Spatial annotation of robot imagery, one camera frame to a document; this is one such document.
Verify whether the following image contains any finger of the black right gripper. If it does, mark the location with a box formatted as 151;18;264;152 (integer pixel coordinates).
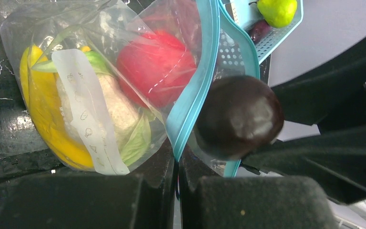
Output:
272;37;366;125
243;125;366;204

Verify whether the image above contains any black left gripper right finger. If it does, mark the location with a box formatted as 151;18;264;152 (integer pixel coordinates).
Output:
180;152;337;229

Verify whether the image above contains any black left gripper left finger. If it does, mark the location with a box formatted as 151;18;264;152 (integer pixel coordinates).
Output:
0;148;175;229

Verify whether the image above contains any dark red plum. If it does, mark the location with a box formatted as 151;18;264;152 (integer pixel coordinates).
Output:
193;75;285;160

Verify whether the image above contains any clear zip top bag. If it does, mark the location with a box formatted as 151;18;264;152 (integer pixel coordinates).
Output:
0;0;260;175

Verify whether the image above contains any red apple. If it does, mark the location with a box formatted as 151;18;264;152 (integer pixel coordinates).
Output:
115;30;197;108

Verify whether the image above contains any yellow banana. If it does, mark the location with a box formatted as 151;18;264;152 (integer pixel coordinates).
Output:
20;45;94;171

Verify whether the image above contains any green apple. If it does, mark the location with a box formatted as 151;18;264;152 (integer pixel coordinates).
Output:
256;0;298;28

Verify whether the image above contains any purple onion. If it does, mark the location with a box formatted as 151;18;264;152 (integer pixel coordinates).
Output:
248;20;272;44

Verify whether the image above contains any light blue plastic basket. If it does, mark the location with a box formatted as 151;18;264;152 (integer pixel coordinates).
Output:
221;0;304;64

